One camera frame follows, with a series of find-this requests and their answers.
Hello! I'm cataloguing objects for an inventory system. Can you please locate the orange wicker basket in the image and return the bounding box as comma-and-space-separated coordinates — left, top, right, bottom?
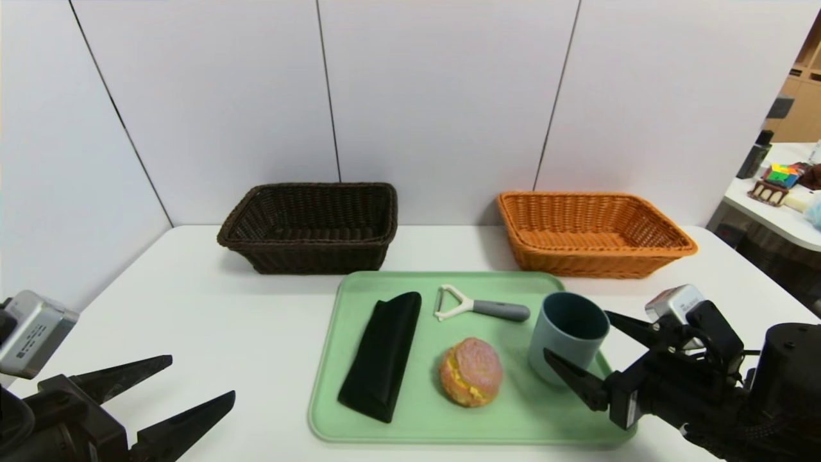
497, 191, 698, 279

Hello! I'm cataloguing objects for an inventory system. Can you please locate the black glasses case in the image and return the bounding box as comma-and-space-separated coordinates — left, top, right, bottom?
337, 291, 423, 424

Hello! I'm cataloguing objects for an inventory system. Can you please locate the white background table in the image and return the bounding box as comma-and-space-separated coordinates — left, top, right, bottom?
724, 142, 821, 252

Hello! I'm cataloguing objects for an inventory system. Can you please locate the chocolate cake toy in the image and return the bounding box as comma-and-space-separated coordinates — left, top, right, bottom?
747, 180, 790, 207

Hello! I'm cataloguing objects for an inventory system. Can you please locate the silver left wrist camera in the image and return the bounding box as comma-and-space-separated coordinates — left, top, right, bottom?
0, 290, 79, 379

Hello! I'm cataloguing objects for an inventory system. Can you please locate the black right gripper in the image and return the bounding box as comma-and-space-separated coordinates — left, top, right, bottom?
543, 311, 743, 447

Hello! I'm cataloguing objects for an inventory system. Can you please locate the white peeler with grey handle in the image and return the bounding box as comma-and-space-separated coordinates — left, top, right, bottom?
434, 284, 532, 323

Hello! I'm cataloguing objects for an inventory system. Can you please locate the pale yellow block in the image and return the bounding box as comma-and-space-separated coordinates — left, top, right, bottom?
784, 191, 817, 214

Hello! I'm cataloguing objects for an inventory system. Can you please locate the blue-grey plastic cup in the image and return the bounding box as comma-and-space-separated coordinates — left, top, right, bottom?
528, 292, 611, 388

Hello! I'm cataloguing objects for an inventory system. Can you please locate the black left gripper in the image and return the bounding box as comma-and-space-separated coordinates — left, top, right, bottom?
15, 354, 236, 462

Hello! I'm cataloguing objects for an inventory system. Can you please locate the colourful puzzle cube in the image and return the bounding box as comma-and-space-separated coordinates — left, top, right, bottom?
765, 163, 800, 189

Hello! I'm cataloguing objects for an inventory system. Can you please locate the dark brown wicker basket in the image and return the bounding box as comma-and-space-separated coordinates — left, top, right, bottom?
216, 182, 399, 275

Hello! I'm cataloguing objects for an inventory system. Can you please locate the dark green box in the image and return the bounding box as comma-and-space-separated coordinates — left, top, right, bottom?
736, 130, 775, 180

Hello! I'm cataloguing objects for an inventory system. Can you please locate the pink and yellow cream bun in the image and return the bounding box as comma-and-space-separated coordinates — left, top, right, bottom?
438, 338, 504, 408

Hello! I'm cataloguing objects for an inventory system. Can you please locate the light green plastic tray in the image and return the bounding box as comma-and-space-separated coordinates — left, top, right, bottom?
307, 270, 638, 446

